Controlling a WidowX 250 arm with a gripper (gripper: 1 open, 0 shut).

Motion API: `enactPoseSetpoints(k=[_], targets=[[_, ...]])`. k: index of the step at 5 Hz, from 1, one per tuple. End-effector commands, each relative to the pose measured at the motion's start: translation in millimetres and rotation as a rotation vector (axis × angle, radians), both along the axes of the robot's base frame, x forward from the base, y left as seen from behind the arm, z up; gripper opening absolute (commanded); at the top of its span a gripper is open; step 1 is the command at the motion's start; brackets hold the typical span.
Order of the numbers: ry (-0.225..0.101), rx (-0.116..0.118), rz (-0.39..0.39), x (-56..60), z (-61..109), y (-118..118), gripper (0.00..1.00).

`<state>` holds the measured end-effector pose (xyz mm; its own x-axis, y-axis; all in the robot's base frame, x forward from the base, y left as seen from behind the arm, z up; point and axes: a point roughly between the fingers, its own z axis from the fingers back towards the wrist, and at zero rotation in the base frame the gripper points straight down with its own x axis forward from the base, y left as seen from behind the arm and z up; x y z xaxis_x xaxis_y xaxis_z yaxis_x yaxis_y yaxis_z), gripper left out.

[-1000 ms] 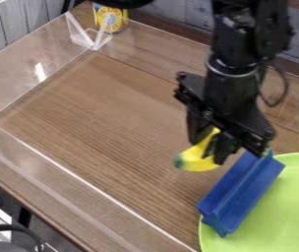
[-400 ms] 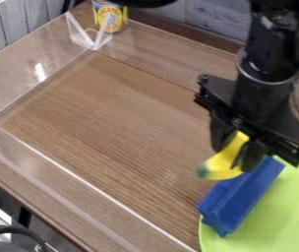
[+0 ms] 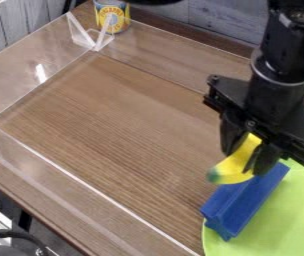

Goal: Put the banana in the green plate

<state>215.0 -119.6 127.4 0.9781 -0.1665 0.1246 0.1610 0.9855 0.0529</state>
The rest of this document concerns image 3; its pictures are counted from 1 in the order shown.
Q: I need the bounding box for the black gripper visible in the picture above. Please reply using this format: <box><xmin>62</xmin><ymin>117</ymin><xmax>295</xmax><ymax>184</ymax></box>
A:
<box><xmin>203</xmin><ymin>74</ymin><xmax>304</xmax><ymax>176</ymax></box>

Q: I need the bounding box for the yellow toy banana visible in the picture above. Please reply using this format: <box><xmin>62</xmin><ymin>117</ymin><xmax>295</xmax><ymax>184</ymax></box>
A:
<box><xmin>207</xmin><ymin>134</ymin><xmax>262</xmax><ymax>185</ymax></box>

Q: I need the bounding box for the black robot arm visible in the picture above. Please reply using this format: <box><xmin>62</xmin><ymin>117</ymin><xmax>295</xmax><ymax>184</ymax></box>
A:
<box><xmin>203</xmin><ymin>0</ymin><xmax>304</xmax><ymax>175</ymax></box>

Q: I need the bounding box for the green plate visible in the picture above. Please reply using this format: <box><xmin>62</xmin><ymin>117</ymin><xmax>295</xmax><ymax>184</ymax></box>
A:
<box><xmin>202</xmin><ymin>160</ymin><xmax>304</xmax><ymax>256</ymax></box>

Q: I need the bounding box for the blue plastic block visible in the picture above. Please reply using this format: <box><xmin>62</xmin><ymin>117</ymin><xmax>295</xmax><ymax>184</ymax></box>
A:
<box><xmin>201</xmin><ymin>163</ymin><xmax>290</xmax><ymax>241</ymax></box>

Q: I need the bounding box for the yellow labelled tin can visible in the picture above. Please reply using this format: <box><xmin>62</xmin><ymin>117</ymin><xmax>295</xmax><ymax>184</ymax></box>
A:
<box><xmin>94</xmin><ymin>0</ymin><xmax>131</xmax><ymax>34</ymax></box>

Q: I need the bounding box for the clear acrylic barrier wall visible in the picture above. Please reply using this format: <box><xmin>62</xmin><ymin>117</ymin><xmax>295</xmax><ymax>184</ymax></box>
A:
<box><xmin>0</xmin><ymin>12</ymin><xmax>251</xmax><ymax>256</ymax></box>

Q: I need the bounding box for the black cable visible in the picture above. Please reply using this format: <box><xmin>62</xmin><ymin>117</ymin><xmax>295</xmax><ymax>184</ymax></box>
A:
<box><xmin>0</xmin><ymin>229</ymin><xmax>50</xmax><ymax>256</ymax></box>

